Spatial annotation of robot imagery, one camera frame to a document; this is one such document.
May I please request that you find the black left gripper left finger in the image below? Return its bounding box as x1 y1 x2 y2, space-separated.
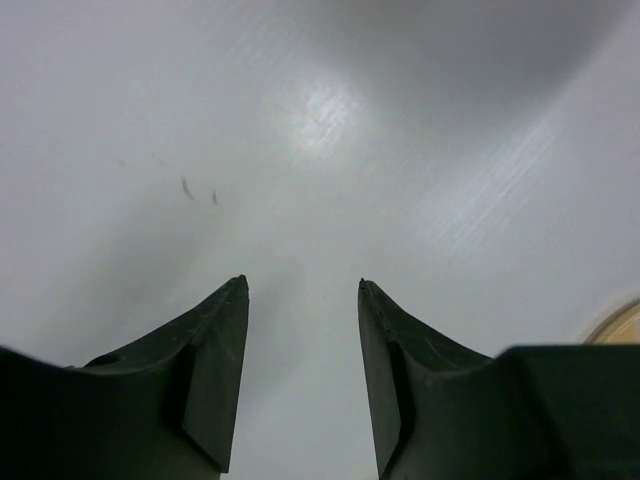
1 276 249 479

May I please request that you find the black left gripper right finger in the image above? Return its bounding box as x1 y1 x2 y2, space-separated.
358 280 639 479

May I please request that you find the yellow and cream plate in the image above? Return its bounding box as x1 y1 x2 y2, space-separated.
580 298 639 345

